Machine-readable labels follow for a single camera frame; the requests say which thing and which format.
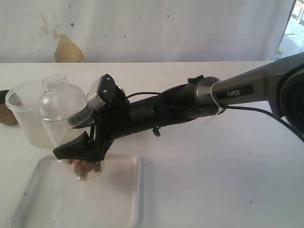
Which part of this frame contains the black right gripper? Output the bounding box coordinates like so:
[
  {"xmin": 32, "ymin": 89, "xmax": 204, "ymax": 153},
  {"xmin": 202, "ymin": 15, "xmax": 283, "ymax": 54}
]
[{"xmin": 53, "ymin": 99, "xmax": 130, "ymax": 162}]

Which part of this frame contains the clear measuring shaker cup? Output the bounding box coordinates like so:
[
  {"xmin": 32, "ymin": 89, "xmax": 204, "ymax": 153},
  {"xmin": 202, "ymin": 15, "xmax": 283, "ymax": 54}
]
[{"xmin": 41, "ymin": 114, "xmax": 103, "ymax": 181}]

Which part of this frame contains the pile of coins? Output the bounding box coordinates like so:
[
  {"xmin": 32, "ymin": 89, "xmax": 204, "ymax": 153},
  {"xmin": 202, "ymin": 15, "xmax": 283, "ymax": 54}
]
[{"xmin": 65, "ymin": 159, "xmax": 103, "ymax": 181}]

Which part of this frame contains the clear dome lid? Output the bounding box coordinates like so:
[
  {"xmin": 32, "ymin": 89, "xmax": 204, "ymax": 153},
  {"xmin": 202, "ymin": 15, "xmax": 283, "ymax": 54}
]
[{"xmin": 39, "ymin": 74, "xmax": 91, "ymax": 120}]

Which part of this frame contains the brown wooden cup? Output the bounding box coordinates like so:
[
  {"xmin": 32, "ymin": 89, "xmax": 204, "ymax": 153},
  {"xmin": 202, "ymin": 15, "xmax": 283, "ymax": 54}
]
[{"xmin": 0, "ymin": 90, "xmax": 17, "ymax": 125}]

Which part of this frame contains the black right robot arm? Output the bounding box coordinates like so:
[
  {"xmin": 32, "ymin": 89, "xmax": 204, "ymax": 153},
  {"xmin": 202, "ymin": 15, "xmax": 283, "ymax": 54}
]
[{"xmin": 53, "ymin": 53, "xmax": 304, "ymax": 162}]

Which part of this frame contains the translucent plastic container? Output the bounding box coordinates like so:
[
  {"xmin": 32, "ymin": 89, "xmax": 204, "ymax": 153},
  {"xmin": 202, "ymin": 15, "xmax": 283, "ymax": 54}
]
[{"xmin": 5, "ymin": 81, "xmax": 53, "ymax": 149}]

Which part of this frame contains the white rectangular tray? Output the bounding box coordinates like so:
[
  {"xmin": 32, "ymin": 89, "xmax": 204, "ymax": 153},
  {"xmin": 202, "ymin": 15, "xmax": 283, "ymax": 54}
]
[{"xmin": 9, "ymin": 154, "xmax": 143, "ymax": 228}]

